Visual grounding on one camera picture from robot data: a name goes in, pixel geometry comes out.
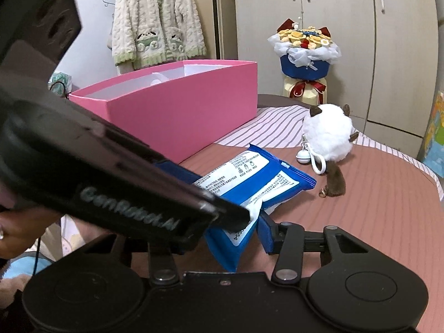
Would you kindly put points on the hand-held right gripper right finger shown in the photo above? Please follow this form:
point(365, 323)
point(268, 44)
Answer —
point(265, 236)

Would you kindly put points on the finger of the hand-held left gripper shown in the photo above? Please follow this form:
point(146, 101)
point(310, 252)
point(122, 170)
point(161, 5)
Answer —
point(232, 216)
point(180, 175)

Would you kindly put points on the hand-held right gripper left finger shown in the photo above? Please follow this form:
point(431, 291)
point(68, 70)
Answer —
point(163, 265)

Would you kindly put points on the blue white tissue packet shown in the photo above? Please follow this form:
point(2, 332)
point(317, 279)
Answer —
point(225, 249)

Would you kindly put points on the blue wet wipes packet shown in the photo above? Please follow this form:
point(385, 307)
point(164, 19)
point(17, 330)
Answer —
point(277, 180)

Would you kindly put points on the pink cardboard box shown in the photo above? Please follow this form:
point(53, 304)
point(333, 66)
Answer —
point(173, 111)

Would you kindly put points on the person's left hand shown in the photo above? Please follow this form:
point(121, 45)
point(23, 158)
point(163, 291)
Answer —
point(20, 232)

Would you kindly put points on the pale printed cloth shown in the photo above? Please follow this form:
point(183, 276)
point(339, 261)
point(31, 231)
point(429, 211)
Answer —
point(73, 237)

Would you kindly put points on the pale green patterned bag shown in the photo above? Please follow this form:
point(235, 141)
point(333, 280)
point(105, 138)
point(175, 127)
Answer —
point(61, 80)

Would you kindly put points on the white striped bed cover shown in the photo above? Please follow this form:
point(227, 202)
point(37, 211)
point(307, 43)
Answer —
point(277, 125)

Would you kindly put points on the light blue cloth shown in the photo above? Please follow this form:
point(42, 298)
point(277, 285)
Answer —
point(20, 269)

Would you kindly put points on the cream knitted cardigan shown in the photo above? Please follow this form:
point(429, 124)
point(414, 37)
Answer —
point(156, 14)

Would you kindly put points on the flower bouquet in blue wrap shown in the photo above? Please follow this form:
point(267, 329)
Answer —
point(305, 55)

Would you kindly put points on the colourful paper gift bag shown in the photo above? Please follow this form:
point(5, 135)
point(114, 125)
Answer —
point(435, 135)

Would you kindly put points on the beige wardrobe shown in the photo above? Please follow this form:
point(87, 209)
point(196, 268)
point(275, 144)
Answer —
point(347, 0)

